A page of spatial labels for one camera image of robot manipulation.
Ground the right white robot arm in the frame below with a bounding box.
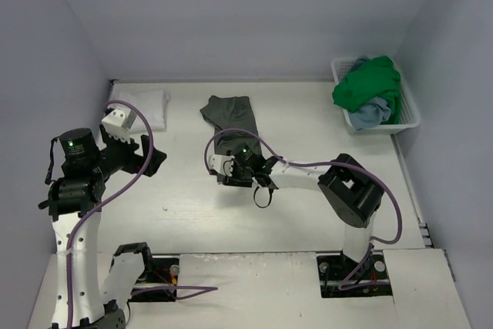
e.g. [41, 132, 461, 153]
[207, 146, 384, 277]

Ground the blue t shirt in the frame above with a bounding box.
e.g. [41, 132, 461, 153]
[350, 58, 393, 132]

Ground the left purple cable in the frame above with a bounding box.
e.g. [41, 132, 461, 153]
[65, 99, 220, 329]

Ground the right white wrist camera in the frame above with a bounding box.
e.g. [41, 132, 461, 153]
[207, 154, 234, 177]

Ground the white t shirt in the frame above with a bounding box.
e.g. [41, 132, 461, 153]
[110, 89, 170, 132]

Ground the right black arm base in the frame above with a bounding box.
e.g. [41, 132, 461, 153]
[317, 252, 393, 299]

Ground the grey green t shirt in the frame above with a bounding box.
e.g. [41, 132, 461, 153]
[200, 96, 262, 155]

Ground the white laundry basket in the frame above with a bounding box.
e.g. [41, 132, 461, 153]
[330, 55, 421, 135]

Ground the purple cable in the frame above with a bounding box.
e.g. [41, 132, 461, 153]
[203, 128, 404, 292]
[65, 99, 220, 329]

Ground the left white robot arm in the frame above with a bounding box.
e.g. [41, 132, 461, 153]
[39, 128, 167, 328]

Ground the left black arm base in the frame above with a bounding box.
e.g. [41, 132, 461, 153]
[111, 242, 179, 303]

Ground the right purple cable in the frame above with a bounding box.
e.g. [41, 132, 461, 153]
[203, 128, 404, 292]

